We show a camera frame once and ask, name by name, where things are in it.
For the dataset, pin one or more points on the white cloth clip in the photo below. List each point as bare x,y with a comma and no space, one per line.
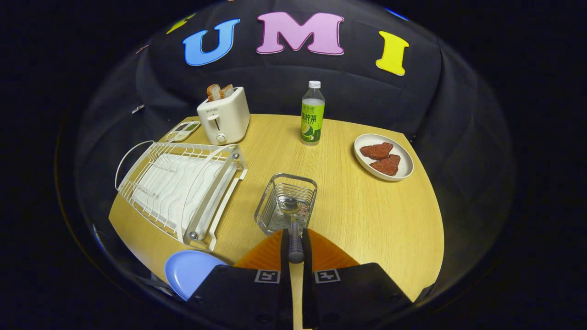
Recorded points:
137,108

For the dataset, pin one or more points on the divided seasoning tray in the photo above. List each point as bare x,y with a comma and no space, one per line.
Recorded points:
183,131

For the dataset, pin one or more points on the beige oval plate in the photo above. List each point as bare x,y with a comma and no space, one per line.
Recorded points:
406,165

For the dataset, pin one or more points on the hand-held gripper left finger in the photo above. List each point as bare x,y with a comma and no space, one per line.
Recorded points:
238,298

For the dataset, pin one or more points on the black backdrop cloth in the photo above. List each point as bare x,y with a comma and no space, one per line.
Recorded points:
284,78

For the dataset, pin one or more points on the blue plate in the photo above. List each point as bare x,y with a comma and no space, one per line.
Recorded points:
190,272

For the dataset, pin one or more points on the white toaster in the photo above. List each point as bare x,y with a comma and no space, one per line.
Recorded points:
227,121

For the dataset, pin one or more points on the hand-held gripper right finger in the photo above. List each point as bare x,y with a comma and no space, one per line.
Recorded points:
362,298

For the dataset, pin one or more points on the red meat piece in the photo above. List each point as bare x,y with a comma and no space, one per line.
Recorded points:
376,150
386,165

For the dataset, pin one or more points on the toast bread slice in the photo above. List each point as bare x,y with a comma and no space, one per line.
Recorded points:
227,90
213,91

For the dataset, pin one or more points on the pink cloth clip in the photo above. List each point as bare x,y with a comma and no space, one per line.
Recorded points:
141,48

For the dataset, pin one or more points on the green label drink bottle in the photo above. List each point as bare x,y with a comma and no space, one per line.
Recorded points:
312,121

